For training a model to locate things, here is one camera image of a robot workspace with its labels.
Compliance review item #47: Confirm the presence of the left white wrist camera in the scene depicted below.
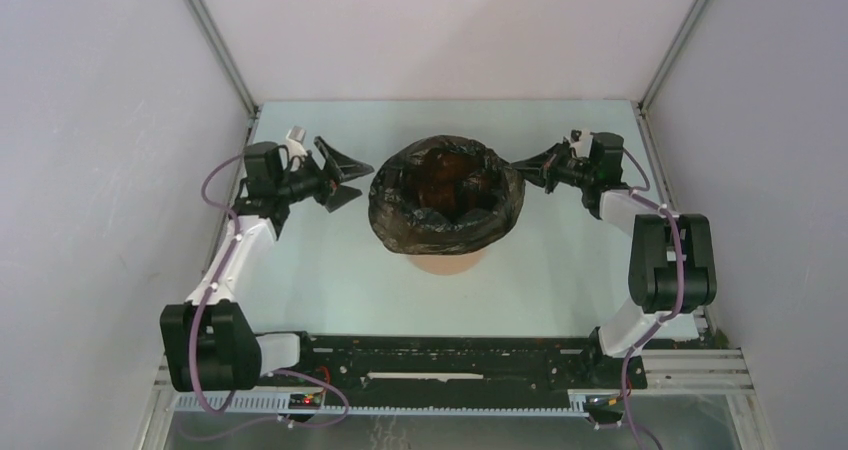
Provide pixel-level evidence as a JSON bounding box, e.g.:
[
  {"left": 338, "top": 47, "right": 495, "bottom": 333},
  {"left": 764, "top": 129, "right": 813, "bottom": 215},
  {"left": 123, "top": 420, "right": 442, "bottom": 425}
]
[{"left": 284, "top": 126, "right": 308, "bottom": 160}]

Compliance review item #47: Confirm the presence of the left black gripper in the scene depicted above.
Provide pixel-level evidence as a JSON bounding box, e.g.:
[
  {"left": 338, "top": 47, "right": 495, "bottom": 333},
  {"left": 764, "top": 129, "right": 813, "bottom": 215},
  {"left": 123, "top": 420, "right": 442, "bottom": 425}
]
[{"left": 275, "top": 138, "right": 372, "bottom": 214}]

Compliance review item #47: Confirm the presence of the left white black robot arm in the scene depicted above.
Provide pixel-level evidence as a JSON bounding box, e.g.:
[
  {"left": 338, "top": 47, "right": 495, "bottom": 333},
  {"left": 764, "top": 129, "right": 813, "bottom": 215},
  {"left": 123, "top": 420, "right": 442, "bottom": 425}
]
[{"left": 160, "top": 128, "right": 374, "bottom": 392}]

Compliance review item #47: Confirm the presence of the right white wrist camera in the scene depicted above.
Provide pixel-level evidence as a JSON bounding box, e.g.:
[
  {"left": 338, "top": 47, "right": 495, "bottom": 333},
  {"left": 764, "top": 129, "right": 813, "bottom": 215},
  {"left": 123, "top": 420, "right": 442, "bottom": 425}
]
[{"left": 568, "top": 129, "right": 593, "bottom": 158}]

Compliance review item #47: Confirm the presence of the small electronics board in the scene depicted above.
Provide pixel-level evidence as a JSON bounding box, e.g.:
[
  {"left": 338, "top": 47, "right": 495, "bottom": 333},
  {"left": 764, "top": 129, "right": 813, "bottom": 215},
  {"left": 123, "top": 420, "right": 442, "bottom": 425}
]
[{"left": 288, "top": 392, "right": 324, "bottom": 411}]

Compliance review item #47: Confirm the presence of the grey slotted cable duct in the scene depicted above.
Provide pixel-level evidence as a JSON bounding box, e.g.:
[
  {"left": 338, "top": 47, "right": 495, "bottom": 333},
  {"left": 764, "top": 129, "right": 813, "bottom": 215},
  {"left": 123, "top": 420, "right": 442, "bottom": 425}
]
[{"left": 173, "top": 391, "right": 621, "bottom": 418}]

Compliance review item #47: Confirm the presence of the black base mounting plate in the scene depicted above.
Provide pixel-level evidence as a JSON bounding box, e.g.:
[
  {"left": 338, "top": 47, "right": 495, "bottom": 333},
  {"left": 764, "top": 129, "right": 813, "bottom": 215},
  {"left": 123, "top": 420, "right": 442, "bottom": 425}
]
[{"left": 294, "top": 333, "right": 648, "bottom": 404}]

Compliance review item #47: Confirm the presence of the orange plastic trash bin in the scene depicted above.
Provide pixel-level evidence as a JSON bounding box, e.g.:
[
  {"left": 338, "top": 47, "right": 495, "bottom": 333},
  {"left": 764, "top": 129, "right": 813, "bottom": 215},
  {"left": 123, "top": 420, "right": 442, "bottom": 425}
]
[{"left": 406, "top": 249, "right": 487, "bottom": 276}]

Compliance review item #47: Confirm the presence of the aluminium corner frame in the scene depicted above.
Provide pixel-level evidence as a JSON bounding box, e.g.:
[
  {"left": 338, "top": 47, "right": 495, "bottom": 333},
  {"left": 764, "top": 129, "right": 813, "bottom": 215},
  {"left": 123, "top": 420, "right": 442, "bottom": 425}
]
[
  {"left": 638, "top": 0, "right": 712, "bottom": 116},
  {"left": 184, "top": 0, "right": 259, "bottom": 118}
]

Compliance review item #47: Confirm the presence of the aluminium corner frame right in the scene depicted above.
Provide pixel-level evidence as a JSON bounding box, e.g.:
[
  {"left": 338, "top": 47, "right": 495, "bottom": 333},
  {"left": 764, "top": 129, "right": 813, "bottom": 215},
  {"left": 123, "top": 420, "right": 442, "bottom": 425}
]
[{"left": 638, "top": 0, "right": 712, "bottom": 116}]

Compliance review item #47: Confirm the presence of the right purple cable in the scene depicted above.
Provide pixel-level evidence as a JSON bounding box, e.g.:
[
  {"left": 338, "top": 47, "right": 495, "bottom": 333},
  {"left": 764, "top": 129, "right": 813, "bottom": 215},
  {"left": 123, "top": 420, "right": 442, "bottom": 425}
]
[{"left": 592, "top": 147, "right": 687, "bottom": 450}]

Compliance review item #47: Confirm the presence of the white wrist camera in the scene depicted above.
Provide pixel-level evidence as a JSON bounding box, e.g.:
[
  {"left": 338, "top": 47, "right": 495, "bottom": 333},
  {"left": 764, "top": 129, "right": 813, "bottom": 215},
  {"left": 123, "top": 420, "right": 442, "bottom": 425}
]
[
  {"left": 284, "top": 126, "right": 308, "bottom": 160},
  {"left": 568, "top": 129, "right": 593, "bottom": 158}
]

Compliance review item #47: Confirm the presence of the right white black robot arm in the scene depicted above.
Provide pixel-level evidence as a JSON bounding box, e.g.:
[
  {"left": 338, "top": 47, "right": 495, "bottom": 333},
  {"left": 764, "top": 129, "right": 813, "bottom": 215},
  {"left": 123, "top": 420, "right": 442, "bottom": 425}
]
[{"left": 512, "top": 130, "right": 717, "bottom": 388}]

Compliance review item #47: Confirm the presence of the aluminium corner frame left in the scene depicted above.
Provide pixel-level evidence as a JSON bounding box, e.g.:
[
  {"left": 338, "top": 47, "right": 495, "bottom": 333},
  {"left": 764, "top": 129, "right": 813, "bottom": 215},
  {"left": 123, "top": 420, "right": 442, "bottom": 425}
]
[{"left": 184, "top": 0, "right": 259, "bottom": 118}]

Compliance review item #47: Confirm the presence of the black plastic trash bag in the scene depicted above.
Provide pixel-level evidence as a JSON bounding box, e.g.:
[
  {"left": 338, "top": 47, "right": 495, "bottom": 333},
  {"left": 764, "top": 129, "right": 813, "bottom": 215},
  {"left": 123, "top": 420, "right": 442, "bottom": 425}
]
[{"left": 368, "top": 135, "right": 525, "bottom": 256}]

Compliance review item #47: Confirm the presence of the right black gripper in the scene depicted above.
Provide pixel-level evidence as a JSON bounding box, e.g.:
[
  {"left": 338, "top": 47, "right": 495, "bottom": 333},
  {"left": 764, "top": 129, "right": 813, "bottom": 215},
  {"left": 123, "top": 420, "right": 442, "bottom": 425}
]
[{"left": 509, "top": 140, "right": 597, "bottom": 195}]

